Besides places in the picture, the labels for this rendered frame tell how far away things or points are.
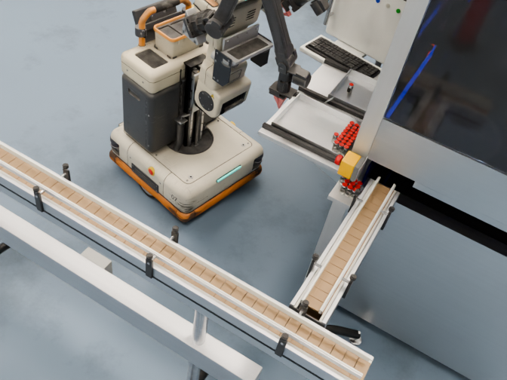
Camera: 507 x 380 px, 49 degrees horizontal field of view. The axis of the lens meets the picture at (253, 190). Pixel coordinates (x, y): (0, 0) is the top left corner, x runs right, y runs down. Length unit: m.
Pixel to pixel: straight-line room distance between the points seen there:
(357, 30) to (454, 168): 1.29
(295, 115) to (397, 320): 1.06
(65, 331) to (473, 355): 1.84
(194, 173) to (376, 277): 1.09
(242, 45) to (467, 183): 1.14
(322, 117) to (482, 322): 1.09
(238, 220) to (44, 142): 1.27
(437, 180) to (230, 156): 1.34
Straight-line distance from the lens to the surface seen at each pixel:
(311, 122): 2.47
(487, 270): 2.35
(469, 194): 2.14
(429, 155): 2.08
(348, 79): 2.79
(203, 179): 2.97
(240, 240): 3.08
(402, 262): 2.46
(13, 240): 2.47
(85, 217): 1.94
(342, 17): 3.17
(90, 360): 2.70
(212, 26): 2.27
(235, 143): 3.19
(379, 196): 2.17
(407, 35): 1.89
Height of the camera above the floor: 2.41
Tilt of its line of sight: 46 degrees down
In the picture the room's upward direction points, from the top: 12 degrees clockwise
